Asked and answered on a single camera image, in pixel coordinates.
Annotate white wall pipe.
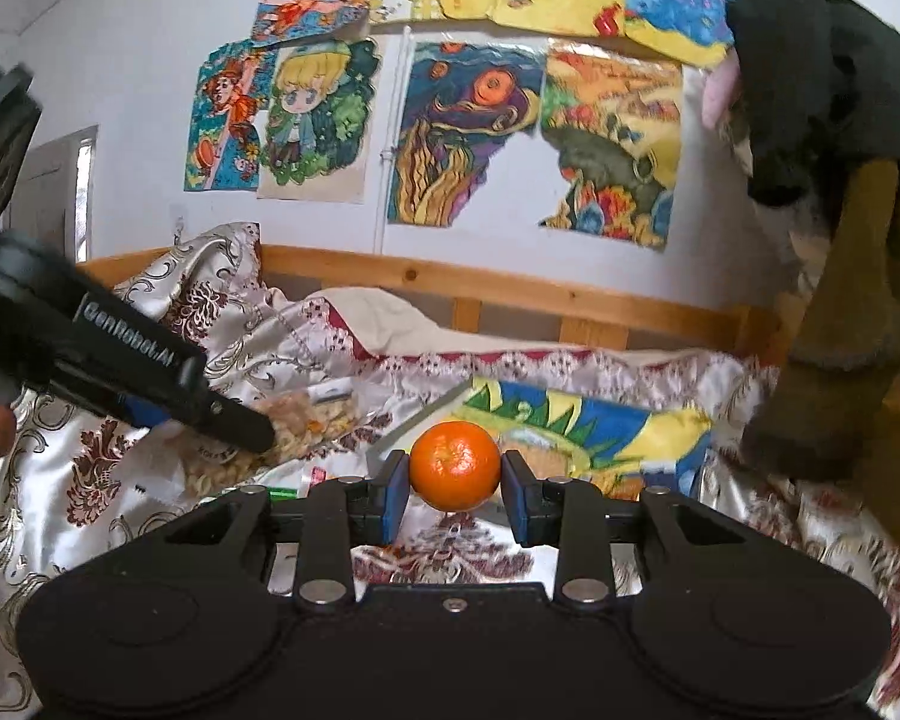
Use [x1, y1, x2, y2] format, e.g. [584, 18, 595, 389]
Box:
[373, 26, 413, 256]

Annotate grey door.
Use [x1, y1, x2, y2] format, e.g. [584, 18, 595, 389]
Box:
[22, 126, 98, 263]

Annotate clear bag of crackers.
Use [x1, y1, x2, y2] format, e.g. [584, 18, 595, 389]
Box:
[176, 386, 365, 500]

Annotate dark hanging clothing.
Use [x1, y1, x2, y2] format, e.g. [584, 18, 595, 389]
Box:
[724, 0, 900, 211]

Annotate wooden bed rail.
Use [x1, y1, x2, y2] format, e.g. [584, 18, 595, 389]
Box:
[79, 244, 785, 365]

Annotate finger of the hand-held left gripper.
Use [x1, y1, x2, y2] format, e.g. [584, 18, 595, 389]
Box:
[124, 396, 173, 428]
[195, 388, 277, 455]

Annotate printed satin blanket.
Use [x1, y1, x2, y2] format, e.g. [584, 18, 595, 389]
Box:
[0, 221, 900, 720]

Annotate olive brown hanging garment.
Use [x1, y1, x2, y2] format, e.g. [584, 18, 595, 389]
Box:
[742, 157, 900, 481]

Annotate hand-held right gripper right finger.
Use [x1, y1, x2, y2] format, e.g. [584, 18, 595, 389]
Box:
[497, 450, 747, 605]

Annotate orange tangerine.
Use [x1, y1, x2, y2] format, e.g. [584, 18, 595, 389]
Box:
[409, 421, 502, 511]

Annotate cream pillow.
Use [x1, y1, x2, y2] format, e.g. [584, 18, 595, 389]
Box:
[319, 287, 571, 357]

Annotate pink cloth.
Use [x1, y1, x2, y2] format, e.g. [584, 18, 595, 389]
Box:
[701, 56, 743, 128]

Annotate blue orange swirl wall drawing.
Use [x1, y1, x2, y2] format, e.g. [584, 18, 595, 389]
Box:
[388, 41, 545, 226]

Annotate blond figure wall drawing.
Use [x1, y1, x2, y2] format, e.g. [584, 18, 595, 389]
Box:
[257, 36, 380, 203]

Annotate grey box with colourful drawing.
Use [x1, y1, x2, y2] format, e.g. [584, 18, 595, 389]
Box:
[367, 379, 717, 503]

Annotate red-haired figure wall drawing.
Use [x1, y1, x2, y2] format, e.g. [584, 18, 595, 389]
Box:
[184, 40, 278, 192]

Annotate yellow green landscape wall drawing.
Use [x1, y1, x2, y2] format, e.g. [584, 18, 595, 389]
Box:
[536, 41, 683, 252]

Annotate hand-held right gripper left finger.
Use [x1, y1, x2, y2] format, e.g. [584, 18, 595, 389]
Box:
[161, 450, 413, 608]

